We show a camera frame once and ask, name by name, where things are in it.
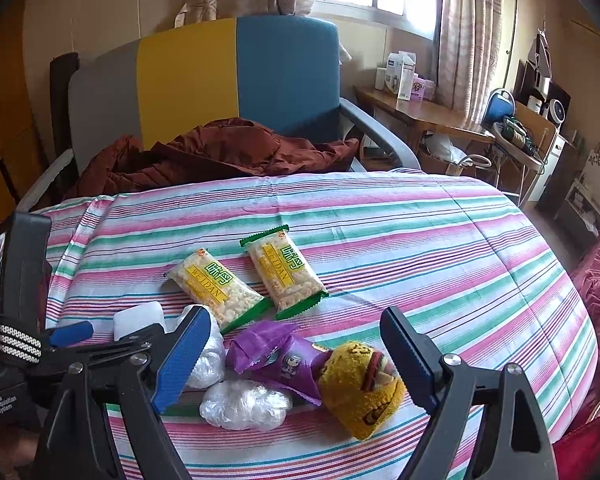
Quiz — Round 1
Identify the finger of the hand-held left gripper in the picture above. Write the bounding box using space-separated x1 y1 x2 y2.
30 324 167 381
47 321 95 348

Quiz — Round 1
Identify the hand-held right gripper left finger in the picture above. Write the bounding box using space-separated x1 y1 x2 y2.
37 305 212 480

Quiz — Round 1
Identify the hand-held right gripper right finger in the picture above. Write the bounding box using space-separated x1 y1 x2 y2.
380 306 556 480

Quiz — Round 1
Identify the clear plastic bag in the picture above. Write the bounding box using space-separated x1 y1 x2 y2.
200 379 293 432
172 305 227 390

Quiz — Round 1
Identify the white block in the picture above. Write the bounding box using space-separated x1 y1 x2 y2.
112 301 165 343

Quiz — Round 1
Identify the yellow plush toy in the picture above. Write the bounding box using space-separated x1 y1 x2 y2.
317 340 407 442

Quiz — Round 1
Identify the purple snack packet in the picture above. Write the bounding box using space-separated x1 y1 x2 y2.
226 321 333 406

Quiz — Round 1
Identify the person's left forearm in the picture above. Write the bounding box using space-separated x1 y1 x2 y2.
0 422 43 480

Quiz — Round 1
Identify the rice cracker packet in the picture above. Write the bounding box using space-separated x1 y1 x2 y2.
239 225 329 321
164 249 275 335

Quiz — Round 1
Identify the striped bedsheet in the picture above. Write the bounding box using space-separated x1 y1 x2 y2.
0 167 600 480

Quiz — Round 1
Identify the white plastic bag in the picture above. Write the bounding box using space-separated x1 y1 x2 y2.
422 132 468 166

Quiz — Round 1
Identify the rust brown jacket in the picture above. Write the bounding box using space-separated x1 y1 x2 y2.
77 117 361 196

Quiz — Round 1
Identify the wooden desk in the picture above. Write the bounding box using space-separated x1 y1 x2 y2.
354 85 496 171

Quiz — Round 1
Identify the white cabinet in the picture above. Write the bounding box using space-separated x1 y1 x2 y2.
535 130 570 197

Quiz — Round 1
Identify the grey yellow blue armchair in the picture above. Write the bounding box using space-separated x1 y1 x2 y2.
17 16 422 213

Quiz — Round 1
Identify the pink tissue box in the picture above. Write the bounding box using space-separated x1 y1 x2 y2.
411 76 437 101

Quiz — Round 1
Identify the white carton with blue print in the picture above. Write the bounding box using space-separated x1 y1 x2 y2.
386 52 417 101

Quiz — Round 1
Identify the small white fan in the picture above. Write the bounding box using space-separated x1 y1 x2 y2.
545 97 572 128

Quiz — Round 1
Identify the black shelf unit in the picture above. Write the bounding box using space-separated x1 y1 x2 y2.
512 60 573 126

